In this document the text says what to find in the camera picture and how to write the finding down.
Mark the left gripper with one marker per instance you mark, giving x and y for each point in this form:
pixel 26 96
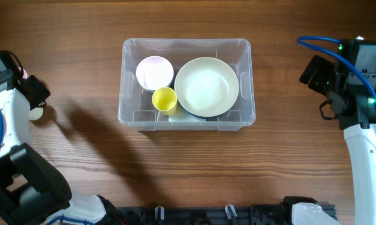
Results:
pixel 43 93

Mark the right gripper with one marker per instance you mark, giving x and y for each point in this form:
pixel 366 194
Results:
pixel 325 67

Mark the pink plastic cup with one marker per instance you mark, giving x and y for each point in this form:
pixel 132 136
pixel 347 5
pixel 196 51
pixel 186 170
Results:
pixel 25 74

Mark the pale green plastic cup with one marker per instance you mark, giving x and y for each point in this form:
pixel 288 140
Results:
pixel 35 113

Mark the cream plastic plate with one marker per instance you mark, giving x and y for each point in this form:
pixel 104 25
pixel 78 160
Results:
pixel 206 79

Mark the pink plastic bowl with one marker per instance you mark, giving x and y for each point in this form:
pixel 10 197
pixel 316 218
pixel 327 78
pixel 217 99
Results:
pixel 155 72

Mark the dark blue plate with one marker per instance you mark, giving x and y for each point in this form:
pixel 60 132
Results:
pixel 206 110

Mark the yellow plastic cup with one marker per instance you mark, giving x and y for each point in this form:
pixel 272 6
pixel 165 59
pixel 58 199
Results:
pixel 165 100

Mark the mint green plastic bowl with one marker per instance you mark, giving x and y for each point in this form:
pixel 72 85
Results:
pixel 148 90

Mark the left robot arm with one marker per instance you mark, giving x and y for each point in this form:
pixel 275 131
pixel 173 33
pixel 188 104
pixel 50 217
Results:
pixel 32 191

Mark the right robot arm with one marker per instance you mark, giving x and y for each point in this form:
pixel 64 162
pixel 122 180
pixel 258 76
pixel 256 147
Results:
pixel 348 84

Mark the clear plastic storage container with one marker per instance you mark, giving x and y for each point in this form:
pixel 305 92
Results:
pixel 135 104

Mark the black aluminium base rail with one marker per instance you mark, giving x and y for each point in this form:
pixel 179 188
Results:
pixel 250 215

